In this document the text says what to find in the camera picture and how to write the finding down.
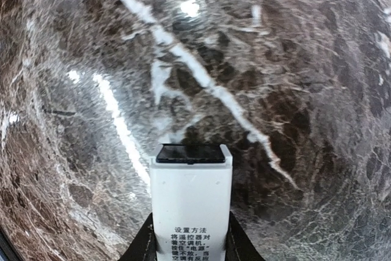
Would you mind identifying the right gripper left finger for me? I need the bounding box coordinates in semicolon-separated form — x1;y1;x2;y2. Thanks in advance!
119;213;157;261

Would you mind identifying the white remote control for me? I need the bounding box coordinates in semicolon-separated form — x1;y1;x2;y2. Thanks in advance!
150;144;233;261

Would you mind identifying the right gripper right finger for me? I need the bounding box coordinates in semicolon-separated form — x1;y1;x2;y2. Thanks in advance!
225;211;265;261

